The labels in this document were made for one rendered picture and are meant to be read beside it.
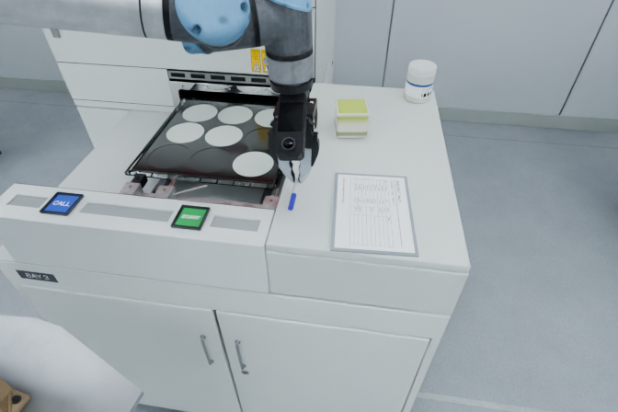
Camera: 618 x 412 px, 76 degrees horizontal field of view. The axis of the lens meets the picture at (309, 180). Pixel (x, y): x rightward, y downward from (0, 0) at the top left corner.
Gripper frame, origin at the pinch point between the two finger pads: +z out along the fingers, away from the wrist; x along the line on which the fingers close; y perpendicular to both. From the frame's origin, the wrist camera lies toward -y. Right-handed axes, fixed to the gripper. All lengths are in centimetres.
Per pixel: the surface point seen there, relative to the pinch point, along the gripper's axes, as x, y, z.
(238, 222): 9.8, -8.4, 4.1
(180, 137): 35.7, 24.9, 8.4
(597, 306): -115, 52, 104
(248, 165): 14.8, 15.7, 9.3
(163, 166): 35.1, 12.3, 8.6
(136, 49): 55, 49, -6
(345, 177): -9.1, 5.6, 3.5
